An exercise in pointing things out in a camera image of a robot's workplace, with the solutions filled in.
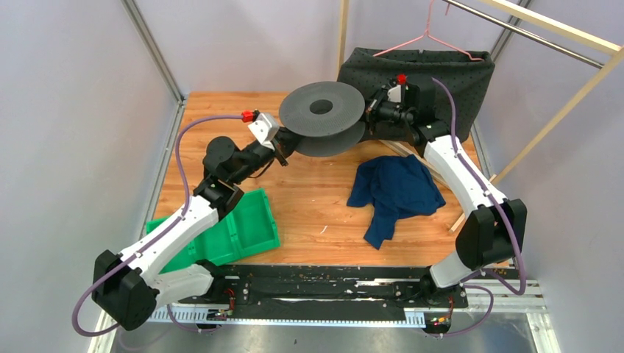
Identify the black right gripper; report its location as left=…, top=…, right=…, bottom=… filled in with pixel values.
left=336, top=86, right=413, bottom=135

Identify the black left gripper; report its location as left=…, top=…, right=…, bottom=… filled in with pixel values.
left=230, top=126, right=309, bottom=185

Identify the dark grey cable spool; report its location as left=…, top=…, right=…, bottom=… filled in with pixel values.
left=279, top=81, right=366, bottom=157

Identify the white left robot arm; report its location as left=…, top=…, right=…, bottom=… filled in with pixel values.
left=91, top=128, right=302, bottom=331

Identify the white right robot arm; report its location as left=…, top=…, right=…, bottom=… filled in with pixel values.
left=363, top=78, right=527, bottom=306

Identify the navy blue shirt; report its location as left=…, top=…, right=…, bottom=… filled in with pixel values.
left=347, top=155, right=446, bottom=250

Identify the green plastic divided bin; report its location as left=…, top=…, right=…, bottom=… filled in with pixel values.
left=161, top=189, right=280, bottom=274

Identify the metal rack rod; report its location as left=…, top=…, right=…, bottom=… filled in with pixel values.
left=446, top=1, right=604, bottom=69

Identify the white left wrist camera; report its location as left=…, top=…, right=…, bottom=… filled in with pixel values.
left=248, top=113, right=280, bottom=151

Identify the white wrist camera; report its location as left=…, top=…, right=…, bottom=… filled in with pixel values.
left=248, top=113, right=280, bottom=151
left=387, top=84, right=405, bottom=103

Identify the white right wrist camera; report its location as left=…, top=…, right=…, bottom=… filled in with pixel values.
left=387, top=84, right=405, bottom=103

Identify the pink wire hanger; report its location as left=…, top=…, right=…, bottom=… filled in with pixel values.
left=372, top=0, right=483, bottom=62

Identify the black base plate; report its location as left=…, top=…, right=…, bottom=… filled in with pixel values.
left=181, top=264, right=468, bottom=322

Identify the wooden clothes rack frame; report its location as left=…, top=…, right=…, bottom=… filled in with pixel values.
left=347, top=1, right=623, bottom=233

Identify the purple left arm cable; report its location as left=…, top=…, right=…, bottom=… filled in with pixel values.
left=71, top=114, right=247, bottom=338

